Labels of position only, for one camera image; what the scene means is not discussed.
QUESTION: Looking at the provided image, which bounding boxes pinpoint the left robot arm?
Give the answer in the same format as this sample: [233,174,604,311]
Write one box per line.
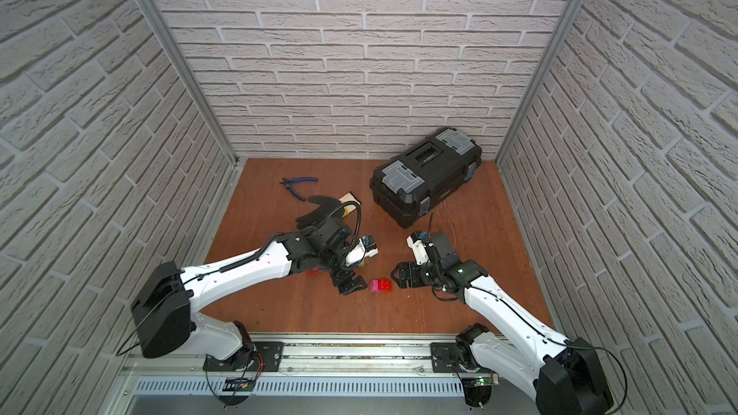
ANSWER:
[117,196,379,372]

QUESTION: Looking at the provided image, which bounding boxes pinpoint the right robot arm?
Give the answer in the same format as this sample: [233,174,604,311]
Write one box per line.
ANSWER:
[391,232,624,414]

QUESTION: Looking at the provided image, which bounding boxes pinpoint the black work glove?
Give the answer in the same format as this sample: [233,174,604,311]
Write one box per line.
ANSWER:
[295,193,361,230]

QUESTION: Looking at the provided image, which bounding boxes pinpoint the black plastic toolbox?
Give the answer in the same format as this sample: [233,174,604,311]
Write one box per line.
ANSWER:
[369,127,482,229]

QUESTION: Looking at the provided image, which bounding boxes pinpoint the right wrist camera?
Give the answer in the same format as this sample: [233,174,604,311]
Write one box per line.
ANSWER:
[407,232,431,265]

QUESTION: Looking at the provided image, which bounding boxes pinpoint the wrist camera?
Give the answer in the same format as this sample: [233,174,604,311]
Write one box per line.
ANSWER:
[407,232,431,265]
[343,236,379,268]

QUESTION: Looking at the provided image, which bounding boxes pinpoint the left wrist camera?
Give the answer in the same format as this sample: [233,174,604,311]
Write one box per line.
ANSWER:
[343,236,379,268]

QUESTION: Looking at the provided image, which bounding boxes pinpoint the blue handled pliers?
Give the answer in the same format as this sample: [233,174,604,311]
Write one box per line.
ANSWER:
[280,177,318,202]

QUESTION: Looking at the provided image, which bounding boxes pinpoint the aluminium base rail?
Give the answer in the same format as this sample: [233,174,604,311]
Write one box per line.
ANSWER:
[115,334,539,405]

